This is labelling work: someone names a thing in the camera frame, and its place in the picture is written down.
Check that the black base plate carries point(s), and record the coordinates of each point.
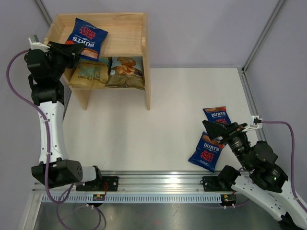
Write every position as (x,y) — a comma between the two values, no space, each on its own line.
(212,184)
(108,183)

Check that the yellow kettle chips bag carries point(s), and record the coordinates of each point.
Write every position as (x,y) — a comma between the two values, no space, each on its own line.
(91,74)

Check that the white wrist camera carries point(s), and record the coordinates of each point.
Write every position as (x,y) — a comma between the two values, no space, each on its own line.
(255,123)
(35,44)

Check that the white slotted cable duct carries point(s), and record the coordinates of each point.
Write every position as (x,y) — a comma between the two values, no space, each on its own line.
(151,198)

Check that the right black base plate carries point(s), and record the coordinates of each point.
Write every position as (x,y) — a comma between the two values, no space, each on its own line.
(212,184)

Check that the left aluminium frame post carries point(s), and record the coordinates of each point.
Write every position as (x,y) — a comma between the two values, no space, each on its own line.
(44,12)

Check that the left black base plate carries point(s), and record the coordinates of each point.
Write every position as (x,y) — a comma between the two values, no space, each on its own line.
(108,183)

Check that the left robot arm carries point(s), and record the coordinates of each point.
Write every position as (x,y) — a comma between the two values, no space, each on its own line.
(55,169)

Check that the right aluminium frame post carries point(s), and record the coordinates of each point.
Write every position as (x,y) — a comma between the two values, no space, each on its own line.
(264,33)

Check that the aluminium mounting rail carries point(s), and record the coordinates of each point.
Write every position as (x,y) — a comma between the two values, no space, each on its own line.
(159,182)

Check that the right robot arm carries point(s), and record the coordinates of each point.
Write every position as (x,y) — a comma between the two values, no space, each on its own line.
(267,184)

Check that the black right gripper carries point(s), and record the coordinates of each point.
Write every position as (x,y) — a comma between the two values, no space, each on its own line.
(215,129)

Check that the aluminium frame post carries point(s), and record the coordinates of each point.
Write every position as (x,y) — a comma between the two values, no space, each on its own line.
(44,12)
(264,33)

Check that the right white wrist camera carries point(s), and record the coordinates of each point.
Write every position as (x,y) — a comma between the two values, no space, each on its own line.
(255,123)

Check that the wooden two-tier shelf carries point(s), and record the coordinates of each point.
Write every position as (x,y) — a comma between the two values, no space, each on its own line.
(127,36)

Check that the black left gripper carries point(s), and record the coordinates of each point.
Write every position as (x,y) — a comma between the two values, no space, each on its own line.
(74,49)

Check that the blue burts bag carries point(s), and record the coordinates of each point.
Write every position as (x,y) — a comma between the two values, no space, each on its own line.
(217,114)
(89,35)
(207,153)

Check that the light blue cassava chips bag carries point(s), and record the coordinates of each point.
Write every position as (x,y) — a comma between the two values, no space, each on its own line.
(126,72)

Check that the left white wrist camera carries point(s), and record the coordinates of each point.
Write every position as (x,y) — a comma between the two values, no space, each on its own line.
(35,44)

